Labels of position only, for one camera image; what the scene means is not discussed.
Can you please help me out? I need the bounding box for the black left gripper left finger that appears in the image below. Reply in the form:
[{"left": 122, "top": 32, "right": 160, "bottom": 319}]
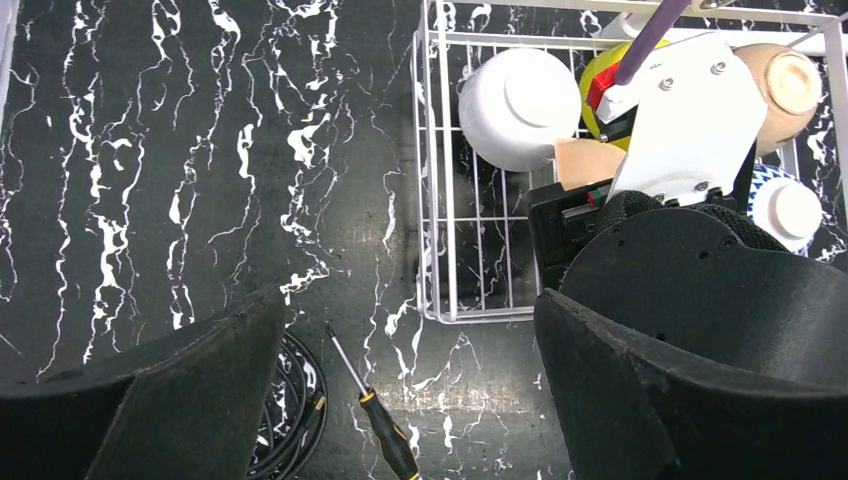
[{"left": 1, "top": 287, "right": 286, "bottom": 479}]

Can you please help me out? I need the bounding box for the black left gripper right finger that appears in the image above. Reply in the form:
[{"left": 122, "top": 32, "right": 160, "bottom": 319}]
[{"left": 534, "top": 290, "right": 847, "bottom": 479}]

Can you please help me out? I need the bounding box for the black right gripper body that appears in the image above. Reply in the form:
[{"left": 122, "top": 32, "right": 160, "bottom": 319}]
[{"left": 528, "top": 183, "right": 847, "bottom": 387}]

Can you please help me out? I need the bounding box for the blue patterned bowl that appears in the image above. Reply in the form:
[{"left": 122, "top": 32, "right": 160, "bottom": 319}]
[{"left": 747, "top": 163, "right": 823, "bottom": 256}]

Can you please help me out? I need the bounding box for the cream white bowl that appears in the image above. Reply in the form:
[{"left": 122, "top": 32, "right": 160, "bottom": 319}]
[{"left": 555, "top": 139, "right": 626, "bottom": 191}]

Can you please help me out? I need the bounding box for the beige floral bowl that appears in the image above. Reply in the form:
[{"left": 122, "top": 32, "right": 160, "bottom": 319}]
[{"left": 734, "top": 43, "right": 823, "bottom": 157}]

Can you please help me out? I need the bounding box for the yellow-green bowl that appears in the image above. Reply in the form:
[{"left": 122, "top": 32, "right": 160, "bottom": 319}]
[{"left": 579, "top": 41, "right": 632, "bottom": 140}]

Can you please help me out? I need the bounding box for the black yellow screwdriver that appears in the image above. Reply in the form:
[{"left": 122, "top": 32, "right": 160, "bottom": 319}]
[{"left": 325, "top": 326, "right": 421, "bottom": 480}]

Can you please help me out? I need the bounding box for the coiled black cable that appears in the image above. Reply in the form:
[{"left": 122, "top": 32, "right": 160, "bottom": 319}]
[{"left": 248, "top": 331, "right": 330, "bottom": 480}]

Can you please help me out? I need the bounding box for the white wire dish rack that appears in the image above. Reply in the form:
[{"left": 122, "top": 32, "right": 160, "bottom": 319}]
[{"left": 411, "top": 1, "right": 847, "bottom": 324}]

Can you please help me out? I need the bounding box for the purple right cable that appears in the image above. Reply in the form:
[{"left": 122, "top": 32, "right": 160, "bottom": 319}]
[{"left": 612, "top": 0, "right": 694, "bottom": 87}]

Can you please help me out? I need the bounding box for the white PVC camera post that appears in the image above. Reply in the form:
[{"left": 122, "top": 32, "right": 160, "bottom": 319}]
[{"left": 599, "top": 0, "right": 737, "bottom": 40}]

